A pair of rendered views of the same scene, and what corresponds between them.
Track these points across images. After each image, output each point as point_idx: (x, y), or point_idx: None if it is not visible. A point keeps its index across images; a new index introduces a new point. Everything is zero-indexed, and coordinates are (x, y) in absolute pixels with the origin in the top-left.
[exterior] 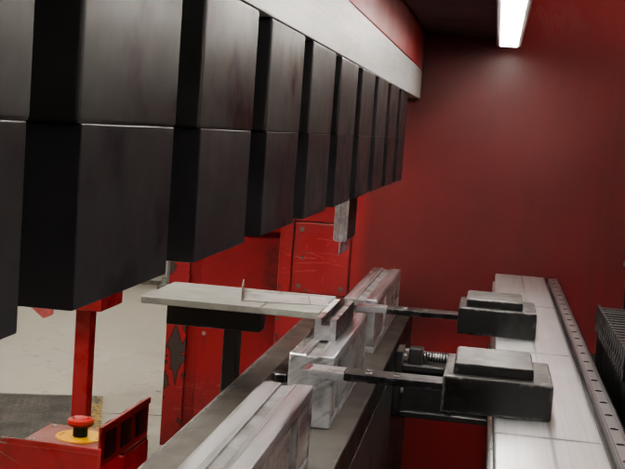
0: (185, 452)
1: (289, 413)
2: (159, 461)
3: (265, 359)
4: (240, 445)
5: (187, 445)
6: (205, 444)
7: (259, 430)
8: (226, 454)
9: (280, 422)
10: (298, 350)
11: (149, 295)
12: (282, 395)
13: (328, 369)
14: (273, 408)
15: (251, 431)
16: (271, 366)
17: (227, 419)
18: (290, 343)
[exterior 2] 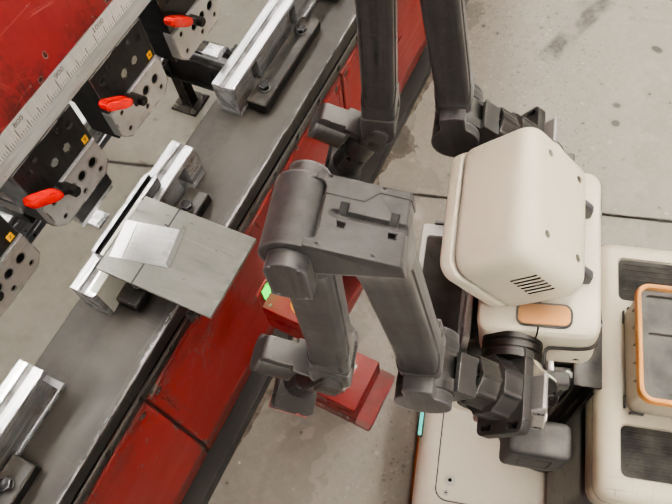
0: (272, 127)
1: (241, 41)
2: (287, 116)
3: (149, 341)
4: (273, 10)
5: (268, 138)
6: (287, 6)
7: (261, 21)
8: (281, 1)
9: (249, 30)
10: (185, 154)
11: (249, 242)
12: (232, 70)
13: (213, 47)
14: (245, 47)
15: (264, 24)
16: (154, 318)
17: (270, 33)
18: (99, 411)
